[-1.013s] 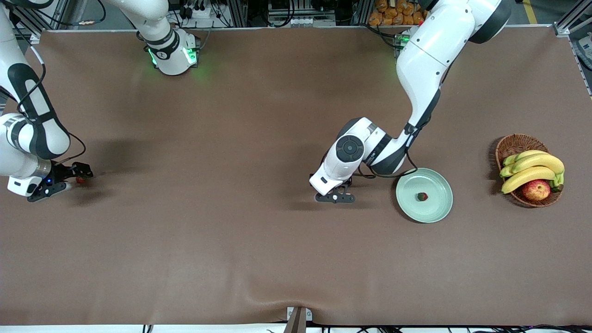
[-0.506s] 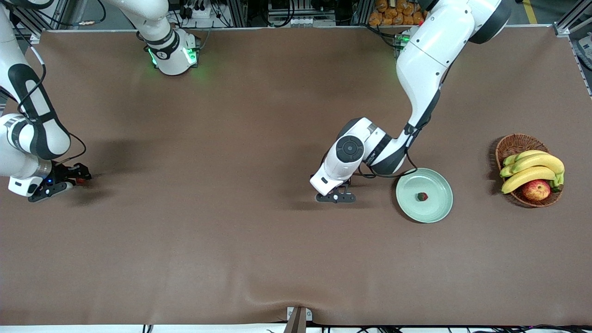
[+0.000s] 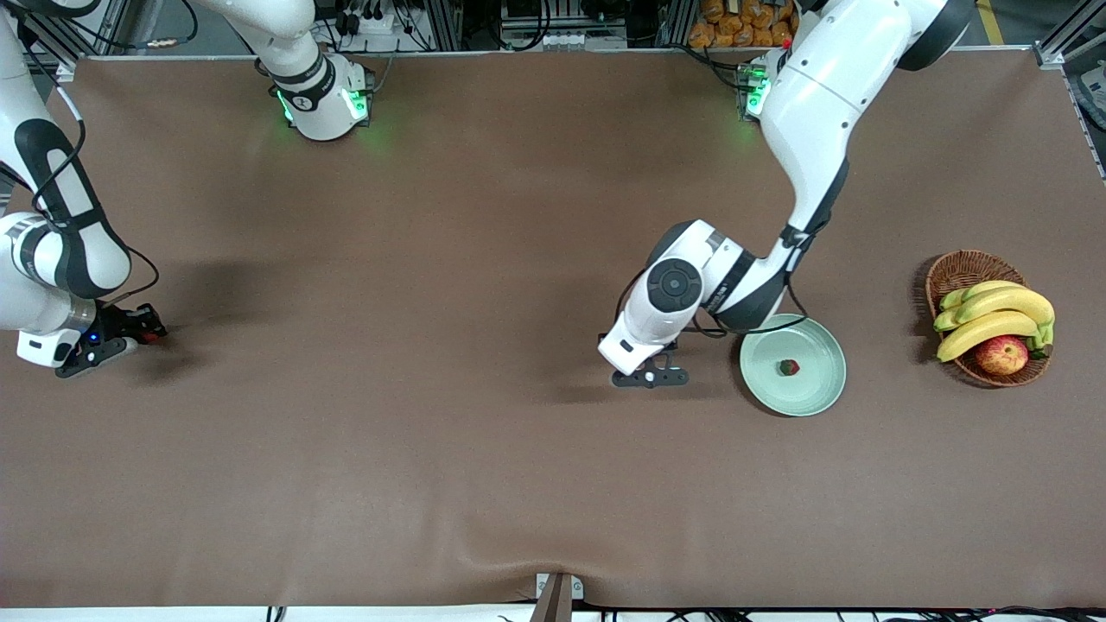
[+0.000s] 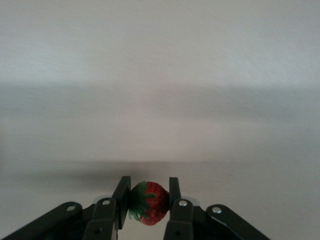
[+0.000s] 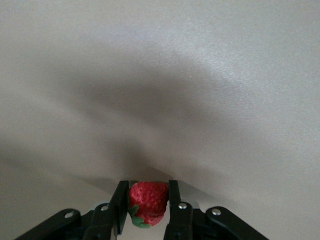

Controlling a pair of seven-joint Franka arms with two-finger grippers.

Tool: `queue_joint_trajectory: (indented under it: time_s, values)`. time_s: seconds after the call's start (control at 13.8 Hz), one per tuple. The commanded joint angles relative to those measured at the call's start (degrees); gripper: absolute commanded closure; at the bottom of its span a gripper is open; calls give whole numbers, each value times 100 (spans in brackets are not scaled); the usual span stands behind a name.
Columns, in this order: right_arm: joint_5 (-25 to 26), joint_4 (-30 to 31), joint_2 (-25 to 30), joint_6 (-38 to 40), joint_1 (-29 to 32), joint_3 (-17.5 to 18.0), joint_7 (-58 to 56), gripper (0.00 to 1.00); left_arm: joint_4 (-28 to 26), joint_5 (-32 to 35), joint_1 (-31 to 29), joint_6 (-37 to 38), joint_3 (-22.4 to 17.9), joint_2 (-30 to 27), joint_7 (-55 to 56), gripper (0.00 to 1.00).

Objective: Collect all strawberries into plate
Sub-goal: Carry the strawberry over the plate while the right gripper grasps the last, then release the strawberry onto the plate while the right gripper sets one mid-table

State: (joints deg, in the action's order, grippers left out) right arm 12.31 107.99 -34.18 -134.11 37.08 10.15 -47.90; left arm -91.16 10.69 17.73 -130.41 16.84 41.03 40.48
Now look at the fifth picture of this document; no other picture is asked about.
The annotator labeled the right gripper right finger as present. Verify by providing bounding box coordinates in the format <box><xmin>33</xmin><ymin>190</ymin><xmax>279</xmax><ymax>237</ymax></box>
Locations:
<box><xmin>163</xmin><ymin>180</ymin><xmax>270</xmax><ymax>240</ymax></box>

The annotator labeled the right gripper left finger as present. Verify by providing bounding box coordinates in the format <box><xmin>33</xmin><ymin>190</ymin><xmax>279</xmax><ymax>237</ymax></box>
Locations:
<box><xmin>14</xmin><ymin>181</ymin><xmax>131</xmax><ymax>240</ymax></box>

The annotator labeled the red strawberry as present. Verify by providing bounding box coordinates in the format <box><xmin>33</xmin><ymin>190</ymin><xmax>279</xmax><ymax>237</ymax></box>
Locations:
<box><xmin>128</xmin><ymin>181</ymin><xmax>169</xmax><ymax>229</ymax></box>

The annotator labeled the brown table cover mat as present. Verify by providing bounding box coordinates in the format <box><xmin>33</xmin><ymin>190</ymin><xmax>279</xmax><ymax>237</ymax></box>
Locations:
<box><xmin>0</xmin><ymin>0</ymin><xmax>320</xmax><ymax>240</ymax></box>

